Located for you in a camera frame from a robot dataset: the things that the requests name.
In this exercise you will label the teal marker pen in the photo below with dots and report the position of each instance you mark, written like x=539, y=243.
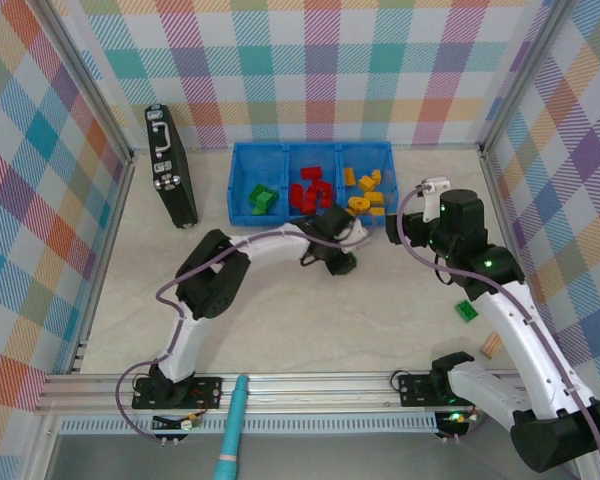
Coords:
x=232, y=425

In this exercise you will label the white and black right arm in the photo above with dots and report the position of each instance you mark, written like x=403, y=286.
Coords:
x=520, y=330

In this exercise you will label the round yellow lego piece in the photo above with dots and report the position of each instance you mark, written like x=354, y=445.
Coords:
x=358, y=204

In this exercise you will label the aluminium frame post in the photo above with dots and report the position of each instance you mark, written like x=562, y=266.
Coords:
x=87, y=75
x=525, y=75

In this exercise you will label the small wooden block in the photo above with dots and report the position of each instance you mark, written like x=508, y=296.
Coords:
x=490, y=345

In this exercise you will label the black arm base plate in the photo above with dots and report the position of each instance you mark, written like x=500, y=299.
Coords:
x=415, y=390
x=205, y=392

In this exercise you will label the aluminium side rail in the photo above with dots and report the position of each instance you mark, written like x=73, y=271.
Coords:
x=110, y=235
x=492, y=175

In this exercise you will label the aluminium mounting rail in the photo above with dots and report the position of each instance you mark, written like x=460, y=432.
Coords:
x=330, y=395

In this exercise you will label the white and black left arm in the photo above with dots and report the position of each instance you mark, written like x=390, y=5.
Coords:
x=275, y=240

